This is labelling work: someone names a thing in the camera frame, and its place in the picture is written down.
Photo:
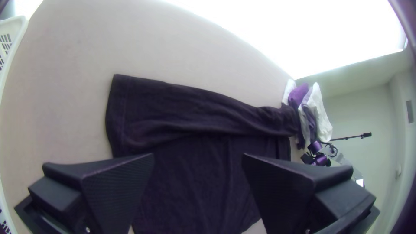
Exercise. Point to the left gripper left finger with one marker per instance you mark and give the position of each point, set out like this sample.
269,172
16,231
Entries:
107,188

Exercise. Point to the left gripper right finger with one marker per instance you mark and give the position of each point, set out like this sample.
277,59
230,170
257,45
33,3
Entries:
292,188

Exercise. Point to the black t-shirt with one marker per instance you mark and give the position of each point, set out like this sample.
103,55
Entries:
195,130

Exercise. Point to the pile of folded clothes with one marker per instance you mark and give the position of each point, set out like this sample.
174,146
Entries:
320,110

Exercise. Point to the white laundry basket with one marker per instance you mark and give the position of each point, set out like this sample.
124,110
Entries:
9,35

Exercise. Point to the black boom stand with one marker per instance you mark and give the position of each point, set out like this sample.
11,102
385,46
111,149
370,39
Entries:
352,136

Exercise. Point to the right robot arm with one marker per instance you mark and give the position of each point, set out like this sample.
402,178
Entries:
320,159

